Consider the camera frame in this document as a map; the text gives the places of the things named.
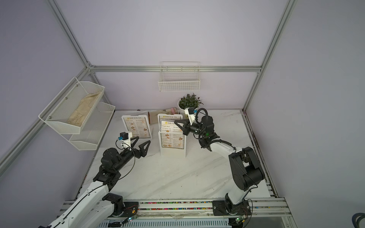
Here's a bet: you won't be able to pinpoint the white acrylic menu holder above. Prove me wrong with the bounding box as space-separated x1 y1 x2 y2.
121 114 153 141
158 120 186 158
157 114 183 130

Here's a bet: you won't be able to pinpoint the white wire wall basket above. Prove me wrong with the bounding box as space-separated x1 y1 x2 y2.
158 61 201 92

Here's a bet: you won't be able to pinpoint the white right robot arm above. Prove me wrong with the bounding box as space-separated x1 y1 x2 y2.
174 108 265 217

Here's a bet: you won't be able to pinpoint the beige cloth in shelf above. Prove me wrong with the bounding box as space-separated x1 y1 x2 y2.
67 92 100 127

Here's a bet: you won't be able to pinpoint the aluminium frame profiles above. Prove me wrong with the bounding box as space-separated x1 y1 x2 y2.
0 0 298 197

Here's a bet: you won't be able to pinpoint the beige oven mitt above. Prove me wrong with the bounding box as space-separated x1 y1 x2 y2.
148 109 166 124

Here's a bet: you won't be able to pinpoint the potted green plant white pot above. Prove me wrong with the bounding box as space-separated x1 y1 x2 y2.
178 93 203 114

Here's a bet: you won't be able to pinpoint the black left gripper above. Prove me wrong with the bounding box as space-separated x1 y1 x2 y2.
114 137 150 172

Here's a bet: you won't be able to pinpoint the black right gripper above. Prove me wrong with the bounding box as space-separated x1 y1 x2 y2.
176 119 207 137

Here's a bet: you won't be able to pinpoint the white two-tier mesh shelf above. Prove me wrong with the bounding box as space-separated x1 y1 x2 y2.
39 78 115 151

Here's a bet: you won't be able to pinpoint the dim sum menu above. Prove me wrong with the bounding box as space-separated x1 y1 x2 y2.
124 116 151 140
158 114 183 123
160 120 185 149

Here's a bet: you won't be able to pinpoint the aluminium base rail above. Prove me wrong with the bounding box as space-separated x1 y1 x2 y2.
49 191 297 228

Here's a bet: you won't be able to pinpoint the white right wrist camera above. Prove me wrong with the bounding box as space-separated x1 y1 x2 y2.
184 107 197 125

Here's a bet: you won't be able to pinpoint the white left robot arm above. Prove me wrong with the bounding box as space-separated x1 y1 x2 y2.
48 132 151 228

